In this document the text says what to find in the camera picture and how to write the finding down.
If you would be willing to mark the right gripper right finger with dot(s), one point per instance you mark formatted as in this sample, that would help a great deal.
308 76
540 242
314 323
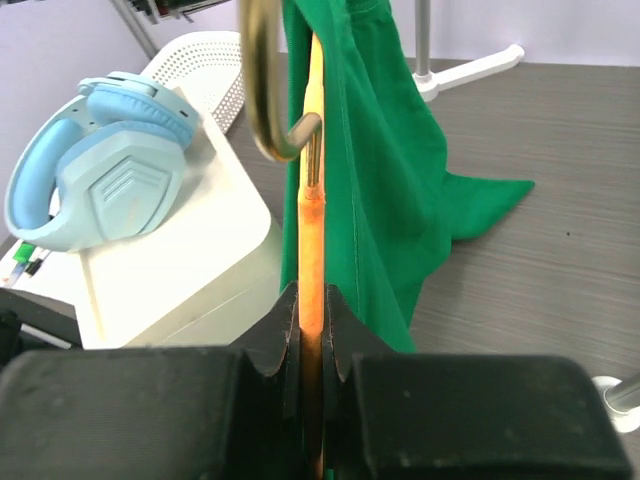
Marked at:
391 415

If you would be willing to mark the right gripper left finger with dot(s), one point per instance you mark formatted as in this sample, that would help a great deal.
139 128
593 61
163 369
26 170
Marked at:
203 412

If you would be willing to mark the green t shirt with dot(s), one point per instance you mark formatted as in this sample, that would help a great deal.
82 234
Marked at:
393 210

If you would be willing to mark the orange clothes hanger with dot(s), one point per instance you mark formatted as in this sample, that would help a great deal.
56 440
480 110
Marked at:
305 141

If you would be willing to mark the white stacked storage box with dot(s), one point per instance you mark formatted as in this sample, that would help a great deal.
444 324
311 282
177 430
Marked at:
204 277

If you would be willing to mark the metal clothes rack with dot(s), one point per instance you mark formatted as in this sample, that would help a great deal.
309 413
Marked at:
620 397

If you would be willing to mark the green highlighter marker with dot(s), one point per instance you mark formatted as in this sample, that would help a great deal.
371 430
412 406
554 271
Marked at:
24 252

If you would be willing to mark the light blue headphones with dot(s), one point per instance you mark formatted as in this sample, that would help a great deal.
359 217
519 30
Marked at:
108 165

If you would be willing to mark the white perforated plastic basket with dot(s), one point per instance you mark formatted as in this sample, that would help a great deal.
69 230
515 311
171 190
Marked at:
208 64

